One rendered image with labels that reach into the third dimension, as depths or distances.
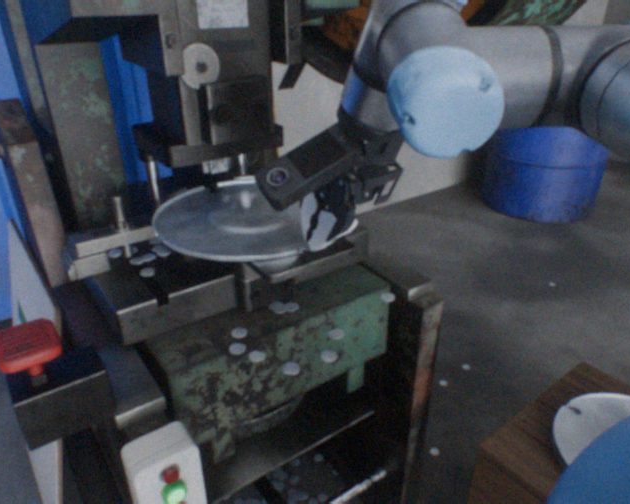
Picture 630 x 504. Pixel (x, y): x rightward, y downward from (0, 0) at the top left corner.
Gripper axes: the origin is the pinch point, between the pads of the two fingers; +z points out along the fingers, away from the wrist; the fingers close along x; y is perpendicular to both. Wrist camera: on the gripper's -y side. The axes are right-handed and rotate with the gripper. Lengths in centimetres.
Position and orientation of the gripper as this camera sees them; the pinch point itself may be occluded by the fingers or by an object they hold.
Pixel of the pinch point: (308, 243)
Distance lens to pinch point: 66.4
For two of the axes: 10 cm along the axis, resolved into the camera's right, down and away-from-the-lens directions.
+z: -2.6, 6.4, 7.2
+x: -5.5, -7.1, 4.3
